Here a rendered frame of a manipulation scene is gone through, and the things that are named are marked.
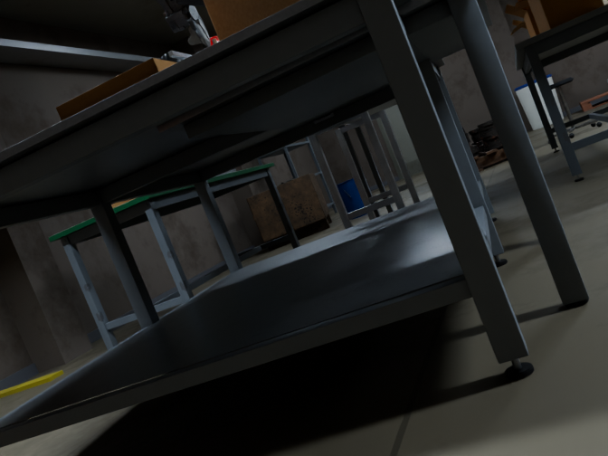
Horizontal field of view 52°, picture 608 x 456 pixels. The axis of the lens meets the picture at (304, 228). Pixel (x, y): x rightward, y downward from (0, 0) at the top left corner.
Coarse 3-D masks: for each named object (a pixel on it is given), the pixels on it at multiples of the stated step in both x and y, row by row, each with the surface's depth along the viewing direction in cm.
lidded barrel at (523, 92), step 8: (536, 80) 965; (552, 80) 978; (520, 88) 979; (528, 88) 971; (520, 96) 988; (528, 96) 976; (528, 104) 981; (544, 104) 969; (528, 112) 988; (536, 112) 978; (560, 112) 977; (528, 120) 1005; (536, 120) 983; (536, 128) 990
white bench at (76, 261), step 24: (264, 168) 505; (168, 192) 362; (192, 192) 396; (216, 192) 532; (120, 216) 357; (144, 216) 449; (288, 216) 519; (72, 240) 371; (168, 240) 353; (72, 264) 373; (168, 264) 352; (192, 288) 416; (96, 312) 374
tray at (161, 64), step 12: (156, 60) 132; (132, 72) 132; (144, 72) 132; (156, 72) 131; (108, 84) 134; (120, 84) 133; (132, 84) 133; (84, 96) 136; (96, 96) 135; (108, 96) 135; (60, 108) 138; (72, 108) 137; (84, 108) 136
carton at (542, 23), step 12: (528, 0) 348; (540, 0) 319; (552, 0) 318; (564, 0) 317; (576, 0) 316; (588, 0) 314; (600, 0) 313; (540, 12) 329; (552, 12) 319; (564, 12) 318; (576, 12) 316; (588, 12) 315; (540, 24) 342; (552, 24) 320
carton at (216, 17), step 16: (208, 0) 158; (224, 0) 157; (240, 0) 155; (256, 0) 153; (272, 0) 152; (288, 0) 150; (224, 16) 158; (240, 16) 156; (256, 16) 154; (224, 32) 159
